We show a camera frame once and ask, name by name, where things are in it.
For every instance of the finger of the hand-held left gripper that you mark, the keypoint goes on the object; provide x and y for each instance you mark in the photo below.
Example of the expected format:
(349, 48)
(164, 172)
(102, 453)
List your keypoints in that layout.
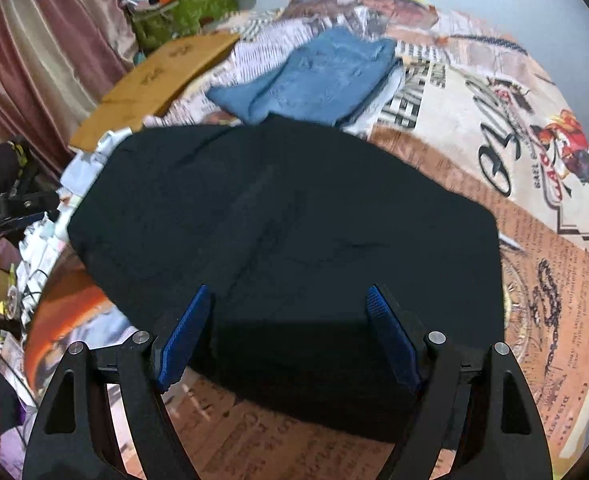
(29, 207)

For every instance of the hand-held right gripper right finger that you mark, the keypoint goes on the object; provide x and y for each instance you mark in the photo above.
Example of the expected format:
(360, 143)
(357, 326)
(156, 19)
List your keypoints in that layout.
(392, 340)

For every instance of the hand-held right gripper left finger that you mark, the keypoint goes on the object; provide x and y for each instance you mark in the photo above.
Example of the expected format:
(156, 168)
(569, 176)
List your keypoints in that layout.
(184, 335)

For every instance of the black pants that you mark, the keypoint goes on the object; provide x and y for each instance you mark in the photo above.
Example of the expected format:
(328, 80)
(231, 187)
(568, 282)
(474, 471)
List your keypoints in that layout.
(284, 240)

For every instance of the striped pink curtain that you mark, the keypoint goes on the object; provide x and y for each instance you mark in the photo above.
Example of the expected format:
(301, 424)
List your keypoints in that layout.
(34, 45)

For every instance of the wooden lap table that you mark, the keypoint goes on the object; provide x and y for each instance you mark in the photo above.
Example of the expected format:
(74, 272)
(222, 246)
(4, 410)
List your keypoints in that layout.
(159, 77)

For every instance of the bed with newspaper-print cover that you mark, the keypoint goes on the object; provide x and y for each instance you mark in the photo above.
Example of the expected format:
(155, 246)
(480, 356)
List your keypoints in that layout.
(499, 135)

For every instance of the green storage bag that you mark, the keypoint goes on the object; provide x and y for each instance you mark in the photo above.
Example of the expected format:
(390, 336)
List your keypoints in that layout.
(182, 15)

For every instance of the blue jeans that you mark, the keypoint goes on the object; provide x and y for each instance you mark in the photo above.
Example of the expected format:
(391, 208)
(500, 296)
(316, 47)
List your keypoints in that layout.
(319, 77)

